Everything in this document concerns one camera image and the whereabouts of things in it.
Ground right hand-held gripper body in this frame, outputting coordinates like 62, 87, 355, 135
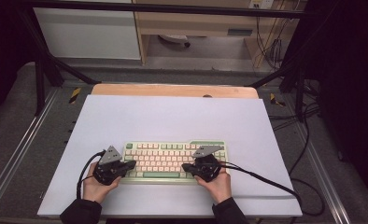
190, 145, 223, 184

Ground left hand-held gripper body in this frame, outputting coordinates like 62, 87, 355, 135
92, 145, 130, 187

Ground cream pink green keyboard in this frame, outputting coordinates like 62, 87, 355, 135
120, 139, 229, 187

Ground person's right hand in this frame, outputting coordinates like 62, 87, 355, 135
194, 169, 233, 205

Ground person's left hand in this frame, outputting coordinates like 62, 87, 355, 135
82, 161, 122, 205

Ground white table board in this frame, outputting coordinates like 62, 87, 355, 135
36, 94, 304, 218

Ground wooden table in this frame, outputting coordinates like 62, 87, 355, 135
91, 82, 260, 100

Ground yellow black tape strip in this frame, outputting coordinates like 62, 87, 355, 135
269, 92, 287, 107
68, 87, 82, 105

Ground white chair base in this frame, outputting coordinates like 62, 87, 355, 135
157, 34, 191, 49

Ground white cabinet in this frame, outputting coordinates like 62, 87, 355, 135
34, 0, 142, 61

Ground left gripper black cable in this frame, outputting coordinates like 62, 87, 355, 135
76, 149, 107, 201

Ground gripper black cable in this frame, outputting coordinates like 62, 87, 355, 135
76, 149, 107, 201
219, 161, 326, 217

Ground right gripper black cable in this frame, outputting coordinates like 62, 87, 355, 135
219, 161, 326, 217

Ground aluminium floor rail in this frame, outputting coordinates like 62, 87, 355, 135
0, 88, 61, 213
291, 102, 352, 224

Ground black floor cables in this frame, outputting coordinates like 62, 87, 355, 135
267, 78, 322, 179

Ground black metal frame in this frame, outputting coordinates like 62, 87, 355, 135
16, 0, 320, 123

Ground hanging cable bundle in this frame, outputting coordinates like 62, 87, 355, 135
254, 8, 291, 72

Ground white wall socket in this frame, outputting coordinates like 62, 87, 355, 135
248, 0, 275, 10

